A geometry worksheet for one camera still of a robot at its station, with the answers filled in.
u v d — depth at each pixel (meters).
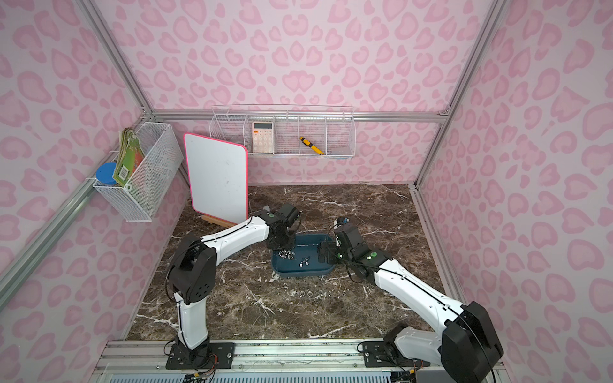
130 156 0.71
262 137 0.95
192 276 0.50
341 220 0.74
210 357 0.72
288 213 0.75
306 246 0.98
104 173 0.64
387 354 0.65
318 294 0.86
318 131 1.01
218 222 1.01
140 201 0.76
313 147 0.98
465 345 0.39
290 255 0.95
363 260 0.58
